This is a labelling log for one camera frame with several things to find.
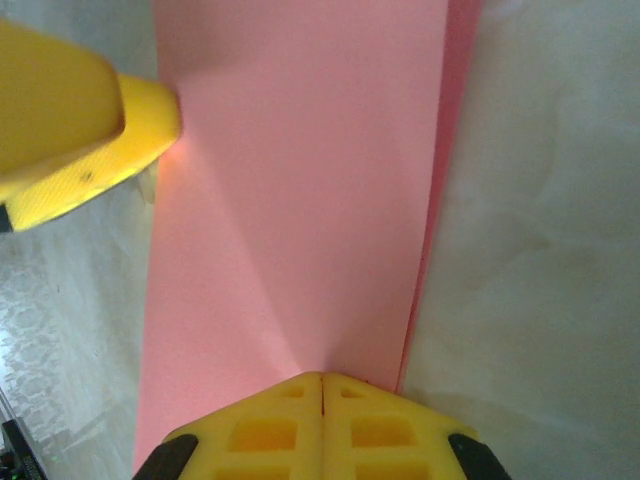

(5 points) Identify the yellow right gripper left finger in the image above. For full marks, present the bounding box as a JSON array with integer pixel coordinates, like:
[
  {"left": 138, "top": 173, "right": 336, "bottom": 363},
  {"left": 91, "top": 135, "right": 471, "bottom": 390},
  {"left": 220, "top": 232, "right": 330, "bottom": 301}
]
[{"left": 132, "top": 372, "right": 324, "bottom": 480}]

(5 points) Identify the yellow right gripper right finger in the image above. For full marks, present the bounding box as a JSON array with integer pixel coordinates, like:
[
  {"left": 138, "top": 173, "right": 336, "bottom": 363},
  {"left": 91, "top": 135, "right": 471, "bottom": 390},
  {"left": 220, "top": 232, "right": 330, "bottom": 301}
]
[{"left": 323, "top": 373, "right": 512, "bottom": 480}]

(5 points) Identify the pink square paper sheet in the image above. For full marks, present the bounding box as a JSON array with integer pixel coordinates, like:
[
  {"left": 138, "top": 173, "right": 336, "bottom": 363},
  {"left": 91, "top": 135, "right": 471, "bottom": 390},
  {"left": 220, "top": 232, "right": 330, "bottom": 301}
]
[{"left": 132, "top": 0, "right": 484, "bottom": 480}]

